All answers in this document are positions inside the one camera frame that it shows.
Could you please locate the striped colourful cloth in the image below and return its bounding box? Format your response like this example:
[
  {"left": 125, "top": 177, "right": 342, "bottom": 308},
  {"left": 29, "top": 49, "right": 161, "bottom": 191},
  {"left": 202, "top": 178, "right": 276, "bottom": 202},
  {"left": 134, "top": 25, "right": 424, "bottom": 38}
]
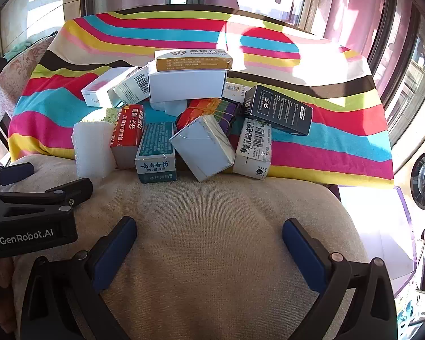
[{"left": 7, "top": 10, "right": 394, "bottom": 188}]

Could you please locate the small white labelled box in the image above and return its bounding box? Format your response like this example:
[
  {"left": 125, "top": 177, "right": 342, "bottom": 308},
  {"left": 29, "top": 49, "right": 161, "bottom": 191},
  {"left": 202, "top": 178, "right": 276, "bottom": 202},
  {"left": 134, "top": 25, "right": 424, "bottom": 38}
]
[{"left": 222, "top": 82, "right": 250, "bottom": 104}]

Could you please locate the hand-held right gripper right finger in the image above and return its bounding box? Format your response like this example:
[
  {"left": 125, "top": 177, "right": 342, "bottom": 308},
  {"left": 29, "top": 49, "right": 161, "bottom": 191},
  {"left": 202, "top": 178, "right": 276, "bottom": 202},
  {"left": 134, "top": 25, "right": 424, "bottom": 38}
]
[{"left": 282, "top": 218, "right": 406, "bottom": 340}]

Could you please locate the person's left hand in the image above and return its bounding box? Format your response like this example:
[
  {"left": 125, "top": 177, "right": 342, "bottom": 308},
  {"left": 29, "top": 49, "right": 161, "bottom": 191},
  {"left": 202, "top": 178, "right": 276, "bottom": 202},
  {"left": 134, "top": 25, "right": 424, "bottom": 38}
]
[{"left": 0, "top": 257, "right": 16, "bottom": 333}]

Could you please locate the yellow and white box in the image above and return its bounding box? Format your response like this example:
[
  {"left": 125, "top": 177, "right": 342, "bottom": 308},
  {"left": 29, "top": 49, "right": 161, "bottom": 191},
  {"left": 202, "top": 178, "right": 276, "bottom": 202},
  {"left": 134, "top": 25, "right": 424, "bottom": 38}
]
[{"left": 154, "top": 49, "right": 234, "bottom": 72}]

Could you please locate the patterned pink cloth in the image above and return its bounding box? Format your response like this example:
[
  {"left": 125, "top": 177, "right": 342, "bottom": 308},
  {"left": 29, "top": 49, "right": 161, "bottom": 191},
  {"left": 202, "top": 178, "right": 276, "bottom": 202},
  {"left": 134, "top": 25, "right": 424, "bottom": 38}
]
[{"left": 0, "top": 35, "right": 57, "bottom": 131}]

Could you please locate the red box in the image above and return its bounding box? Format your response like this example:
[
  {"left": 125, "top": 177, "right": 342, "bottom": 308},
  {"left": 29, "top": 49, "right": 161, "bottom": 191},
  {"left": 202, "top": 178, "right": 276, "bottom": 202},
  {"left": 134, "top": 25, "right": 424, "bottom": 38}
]
[{"left": 110, "top": 104, "right": 145, "bottom": 170}]

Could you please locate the rainbow striped strap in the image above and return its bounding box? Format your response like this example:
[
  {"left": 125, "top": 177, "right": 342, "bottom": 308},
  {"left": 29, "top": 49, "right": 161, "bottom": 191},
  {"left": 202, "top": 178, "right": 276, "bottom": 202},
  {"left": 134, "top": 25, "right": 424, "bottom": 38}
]
[{"left": 175, "top": 98, "right": 241, "bottom": 137}]

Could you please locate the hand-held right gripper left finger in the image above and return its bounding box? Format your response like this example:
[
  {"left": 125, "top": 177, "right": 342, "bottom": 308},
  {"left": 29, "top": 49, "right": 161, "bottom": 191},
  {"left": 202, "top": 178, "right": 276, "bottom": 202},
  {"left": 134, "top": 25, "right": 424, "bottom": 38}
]
[{"left": 19, "top": 216, "right": 139, "bottom": 340}]

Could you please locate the white saxophone print box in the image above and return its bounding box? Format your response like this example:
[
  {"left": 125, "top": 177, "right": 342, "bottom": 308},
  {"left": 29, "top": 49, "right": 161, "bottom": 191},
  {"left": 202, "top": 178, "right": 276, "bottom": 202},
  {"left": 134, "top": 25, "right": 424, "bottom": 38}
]
[{"left": 169, "top": 115, "right": 236, "bottom": 183}]

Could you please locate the white box with pink print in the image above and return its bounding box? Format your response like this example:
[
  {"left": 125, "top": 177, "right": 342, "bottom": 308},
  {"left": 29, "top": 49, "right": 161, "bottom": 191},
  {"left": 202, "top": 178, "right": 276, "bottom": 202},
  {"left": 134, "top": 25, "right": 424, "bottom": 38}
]
[{"left": 81, "top": 67, "right": 139, "bottom": 108}]

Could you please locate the beige cushion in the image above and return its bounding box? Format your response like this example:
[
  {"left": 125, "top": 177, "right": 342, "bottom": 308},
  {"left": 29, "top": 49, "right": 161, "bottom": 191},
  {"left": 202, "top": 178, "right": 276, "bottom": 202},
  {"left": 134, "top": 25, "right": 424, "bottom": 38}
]
[{"left": 7, "top": 154, "right": 372, "bottom": 340}]

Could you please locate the purple storage bin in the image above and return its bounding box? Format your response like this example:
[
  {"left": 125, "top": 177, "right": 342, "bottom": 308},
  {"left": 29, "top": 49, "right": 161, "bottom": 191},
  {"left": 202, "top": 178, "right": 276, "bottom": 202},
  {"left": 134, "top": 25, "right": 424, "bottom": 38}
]
[{"left": 328, "top": 184, "right": 417, "bottom": 298}]

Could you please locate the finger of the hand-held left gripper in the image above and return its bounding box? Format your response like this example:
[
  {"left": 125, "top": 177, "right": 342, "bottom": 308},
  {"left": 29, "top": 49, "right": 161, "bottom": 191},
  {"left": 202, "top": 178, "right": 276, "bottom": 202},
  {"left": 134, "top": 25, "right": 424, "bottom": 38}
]
[
  {"left": 0, "top": 178, "right": 93, "bottom": 218},
  {"left": 0, "top": 163, "right": 34, "bottom": 192}
]

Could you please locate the white box with barcode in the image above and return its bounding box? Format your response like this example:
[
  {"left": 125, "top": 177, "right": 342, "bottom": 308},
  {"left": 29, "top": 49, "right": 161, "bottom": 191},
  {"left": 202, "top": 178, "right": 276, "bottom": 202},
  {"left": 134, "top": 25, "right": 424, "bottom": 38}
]
[{"left": 107, "top": 67, "right": 150, "bottom": 107}]

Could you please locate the small plain white box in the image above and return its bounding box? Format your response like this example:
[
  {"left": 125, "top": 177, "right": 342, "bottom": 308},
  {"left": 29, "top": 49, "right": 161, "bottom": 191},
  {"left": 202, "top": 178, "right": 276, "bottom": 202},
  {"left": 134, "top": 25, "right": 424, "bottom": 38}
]
[{"left": 150, "top": 100, "right": 188, "bottom": 116}]

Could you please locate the large plain white box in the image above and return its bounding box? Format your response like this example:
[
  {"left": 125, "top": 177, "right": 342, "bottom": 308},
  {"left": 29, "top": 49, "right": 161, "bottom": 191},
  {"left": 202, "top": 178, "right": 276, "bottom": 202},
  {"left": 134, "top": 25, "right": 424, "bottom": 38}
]
[{"left": 148, "top": 62, "right": 228, "bottom": 103}]

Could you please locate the green cloth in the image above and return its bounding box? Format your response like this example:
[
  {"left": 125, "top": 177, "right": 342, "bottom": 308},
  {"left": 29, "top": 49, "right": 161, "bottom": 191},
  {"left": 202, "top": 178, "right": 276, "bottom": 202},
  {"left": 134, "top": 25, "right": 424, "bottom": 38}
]
[{"left": 3, "top": 41, "right": 50, "bottom": 61}]

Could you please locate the white foam block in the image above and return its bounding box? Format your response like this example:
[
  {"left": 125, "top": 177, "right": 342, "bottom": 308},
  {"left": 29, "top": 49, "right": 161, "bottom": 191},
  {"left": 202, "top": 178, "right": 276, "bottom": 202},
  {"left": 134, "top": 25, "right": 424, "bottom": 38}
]
[{"left": 73, "top": 120, "right": 117, "bottom": 179}]

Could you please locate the pink curtain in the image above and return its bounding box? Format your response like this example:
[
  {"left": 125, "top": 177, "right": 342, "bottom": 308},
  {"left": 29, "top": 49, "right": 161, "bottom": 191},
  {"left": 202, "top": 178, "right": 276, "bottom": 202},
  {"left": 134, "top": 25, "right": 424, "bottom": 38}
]
[{"left": 326, "top": 0, "right": 386, "bottom": 46}]

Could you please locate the white box with black print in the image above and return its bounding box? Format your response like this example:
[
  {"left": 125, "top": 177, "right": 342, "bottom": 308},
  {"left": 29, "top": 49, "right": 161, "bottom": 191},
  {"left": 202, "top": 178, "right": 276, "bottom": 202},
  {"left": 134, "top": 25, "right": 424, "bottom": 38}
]
[{"left": 233, "top": 118, "right": 273, "bottom": 179}]

